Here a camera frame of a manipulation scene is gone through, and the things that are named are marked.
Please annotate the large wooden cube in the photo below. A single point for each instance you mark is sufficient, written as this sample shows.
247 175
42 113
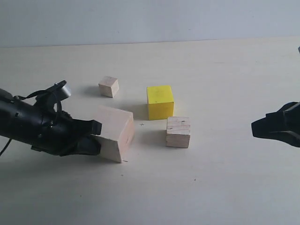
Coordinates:
117 132

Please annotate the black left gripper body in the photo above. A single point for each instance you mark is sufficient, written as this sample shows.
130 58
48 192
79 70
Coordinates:
58 133

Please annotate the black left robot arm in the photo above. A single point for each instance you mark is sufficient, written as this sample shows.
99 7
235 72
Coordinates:
20 121

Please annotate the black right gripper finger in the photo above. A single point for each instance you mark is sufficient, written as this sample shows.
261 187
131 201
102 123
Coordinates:
280 126

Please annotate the small wooden cube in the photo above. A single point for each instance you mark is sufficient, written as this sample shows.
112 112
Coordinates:
108 86

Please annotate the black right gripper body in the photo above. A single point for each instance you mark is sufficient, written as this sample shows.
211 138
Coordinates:
291 110

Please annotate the medium wooden cube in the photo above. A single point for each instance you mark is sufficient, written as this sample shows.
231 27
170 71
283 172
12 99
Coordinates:
178 132

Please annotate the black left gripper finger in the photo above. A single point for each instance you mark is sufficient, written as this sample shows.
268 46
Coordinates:
86 127
86 146

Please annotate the yellow cube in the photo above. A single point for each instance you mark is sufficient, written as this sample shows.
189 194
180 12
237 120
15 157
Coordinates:
160 102

